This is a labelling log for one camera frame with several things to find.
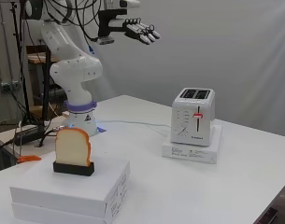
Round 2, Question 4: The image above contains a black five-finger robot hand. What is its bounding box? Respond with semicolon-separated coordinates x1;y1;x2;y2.
97;7;162;46

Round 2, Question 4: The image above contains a toast slice with orange crust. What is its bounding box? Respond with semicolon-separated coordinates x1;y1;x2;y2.
54;127;93;168

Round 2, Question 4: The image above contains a wooden shelf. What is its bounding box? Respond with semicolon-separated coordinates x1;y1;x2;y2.
25;45;61;119

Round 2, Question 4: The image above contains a black stand pole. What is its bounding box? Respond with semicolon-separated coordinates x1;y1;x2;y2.
38;46;52;147

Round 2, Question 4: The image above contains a black tripod stand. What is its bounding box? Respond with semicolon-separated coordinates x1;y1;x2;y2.
9;0;40;126

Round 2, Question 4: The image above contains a white two-slot toaster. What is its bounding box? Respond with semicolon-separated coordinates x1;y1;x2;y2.
170;87;217;147

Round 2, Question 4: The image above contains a black power box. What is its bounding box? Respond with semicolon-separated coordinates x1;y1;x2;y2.
13;124;45;147

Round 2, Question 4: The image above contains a white flat box with print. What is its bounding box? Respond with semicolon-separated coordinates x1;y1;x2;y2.
161;124;223;165

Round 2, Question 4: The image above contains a black block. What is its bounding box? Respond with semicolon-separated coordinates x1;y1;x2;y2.
52;160;95;177

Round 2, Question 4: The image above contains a beige side table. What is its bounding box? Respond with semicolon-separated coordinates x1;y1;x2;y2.
0;115;71;160

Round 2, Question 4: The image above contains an orange clamp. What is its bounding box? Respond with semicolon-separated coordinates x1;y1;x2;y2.
16;154;43;164

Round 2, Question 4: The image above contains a large white flat box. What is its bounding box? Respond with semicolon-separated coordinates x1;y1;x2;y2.
10;181;131;224
9;152;131;218

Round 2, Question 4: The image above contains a dark object at table edge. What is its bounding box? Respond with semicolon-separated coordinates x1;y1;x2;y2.
257;206;278;224

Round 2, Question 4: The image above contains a white toaster cable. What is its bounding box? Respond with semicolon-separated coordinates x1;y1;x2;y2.
96;119;173;138

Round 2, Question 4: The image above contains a grey wall socket box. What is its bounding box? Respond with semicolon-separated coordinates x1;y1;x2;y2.
0;80;22;92

